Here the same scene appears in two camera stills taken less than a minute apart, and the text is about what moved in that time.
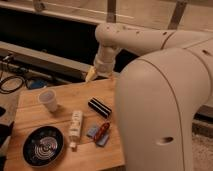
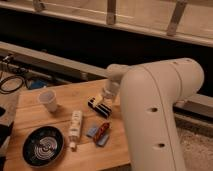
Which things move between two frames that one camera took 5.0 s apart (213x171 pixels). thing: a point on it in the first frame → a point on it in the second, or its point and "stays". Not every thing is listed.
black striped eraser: (100, 107) stays
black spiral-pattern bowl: (42, 146) stays
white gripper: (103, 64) → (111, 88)
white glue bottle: (76, 125) stays
